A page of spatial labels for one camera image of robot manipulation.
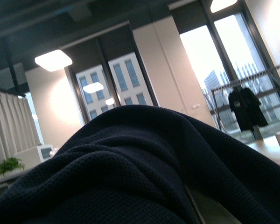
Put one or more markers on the square ceiling lamp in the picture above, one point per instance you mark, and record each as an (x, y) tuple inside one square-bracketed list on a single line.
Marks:
[(54, 60)]

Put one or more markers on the metal clothes rack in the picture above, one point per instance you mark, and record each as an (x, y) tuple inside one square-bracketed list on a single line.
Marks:
[(264, 84)]

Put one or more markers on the black hanging coat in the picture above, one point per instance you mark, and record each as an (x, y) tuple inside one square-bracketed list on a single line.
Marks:
[(246, 107)]

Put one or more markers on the white cabinet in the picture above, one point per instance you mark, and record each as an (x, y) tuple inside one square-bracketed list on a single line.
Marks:
[(34, 156)]

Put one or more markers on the white pleated curtain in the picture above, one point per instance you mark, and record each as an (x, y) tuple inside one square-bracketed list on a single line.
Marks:
[(17, 127)]

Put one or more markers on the green potted plant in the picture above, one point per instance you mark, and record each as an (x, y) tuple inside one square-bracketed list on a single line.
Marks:
[(10, 164)]

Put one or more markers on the dark navy waffle garment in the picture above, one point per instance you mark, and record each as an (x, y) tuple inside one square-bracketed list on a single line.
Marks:
[(141, 164)]

